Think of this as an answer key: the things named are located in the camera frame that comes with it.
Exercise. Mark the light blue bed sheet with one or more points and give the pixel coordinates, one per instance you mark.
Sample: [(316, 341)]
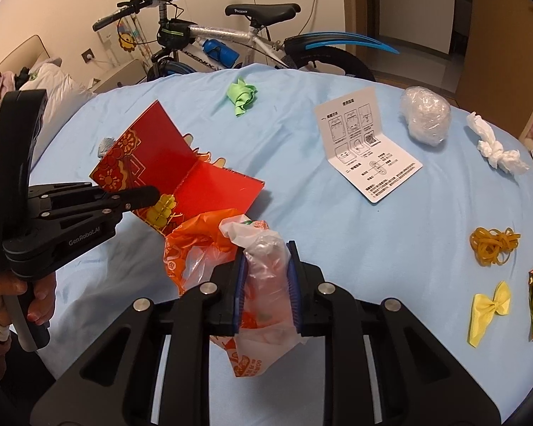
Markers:
[(337, 239)]

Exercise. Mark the green crumpled cloth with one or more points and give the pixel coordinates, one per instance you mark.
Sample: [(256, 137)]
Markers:
[(241, 95)]

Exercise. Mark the red greeting card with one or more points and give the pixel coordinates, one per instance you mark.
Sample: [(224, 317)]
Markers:
[(160, 151)]

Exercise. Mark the white instruction leaflet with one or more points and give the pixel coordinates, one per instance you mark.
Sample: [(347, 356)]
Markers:
[(359, 159)]

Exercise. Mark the grey crumpled paper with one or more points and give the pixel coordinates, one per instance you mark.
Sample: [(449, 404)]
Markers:
[(104, 147)]

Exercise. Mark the blue water bottle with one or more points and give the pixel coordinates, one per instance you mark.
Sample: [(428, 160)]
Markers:
[(217, 49)]

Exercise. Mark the wall socket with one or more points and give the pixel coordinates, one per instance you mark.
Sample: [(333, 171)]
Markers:
[(88, 56)]

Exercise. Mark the white pillow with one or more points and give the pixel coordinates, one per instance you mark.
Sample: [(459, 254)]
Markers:
[(57, 88)]

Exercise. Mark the lion sticker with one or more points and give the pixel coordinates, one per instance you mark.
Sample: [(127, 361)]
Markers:
[(125, 41)]

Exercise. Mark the beige headboard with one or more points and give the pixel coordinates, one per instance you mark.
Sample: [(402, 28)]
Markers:
[(17, 57)]

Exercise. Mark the wooden wardrobe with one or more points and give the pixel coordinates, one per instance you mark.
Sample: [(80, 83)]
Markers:
[(506, 31)]

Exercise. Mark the white bicycle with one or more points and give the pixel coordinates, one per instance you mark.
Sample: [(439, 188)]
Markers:
[(231, 37)]

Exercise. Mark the white crumpled plastic bag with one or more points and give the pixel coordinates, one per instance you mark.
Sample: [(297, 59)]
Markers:
[(493, 148)]

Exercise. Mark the clear plastic wrap ball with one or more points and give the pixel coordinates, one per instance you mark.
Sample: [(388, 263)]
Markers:
[(426, 115)]

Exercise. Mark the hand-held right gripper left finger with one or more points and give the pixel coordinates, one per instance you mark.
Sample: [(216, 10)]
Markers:
[(240, 295)]

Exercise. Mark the person's left hand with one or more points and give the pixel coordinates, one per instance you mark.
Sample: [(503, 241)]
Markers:
[(37, 301)]

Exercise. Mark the orange plastic bag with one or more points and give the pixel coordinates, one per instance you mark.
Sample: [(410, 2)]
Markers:
[(191, 257)]

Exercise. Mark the white nightstand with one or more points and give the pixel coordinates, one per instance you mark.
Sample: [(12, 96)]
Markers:
[(120, 73)]

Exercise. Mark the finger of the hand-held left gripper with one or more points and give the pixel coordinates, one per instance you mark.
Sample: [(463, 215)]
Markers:
[(66, 189), (142, 196)]

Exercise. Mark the clear plastic bag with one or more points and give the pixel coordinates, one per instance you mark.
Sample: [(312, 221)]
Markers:
[(266, 253)]

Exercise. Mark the yellow ribbon bow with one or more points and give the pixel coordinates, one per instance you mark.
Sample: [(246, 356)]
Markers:
[(484, 310)]

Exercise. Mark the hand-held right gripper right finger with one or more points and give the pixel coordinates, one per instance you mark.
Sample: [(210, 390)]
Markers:
[(294, 290)]

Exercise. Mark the bundle of rubber bands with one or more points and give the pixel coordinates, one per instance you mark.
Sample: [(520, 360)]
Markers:
[(486, 244)]

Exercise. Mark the white decorated panel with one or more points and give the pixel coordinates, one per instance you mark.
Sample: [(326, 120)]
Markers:
[(109, 37)]

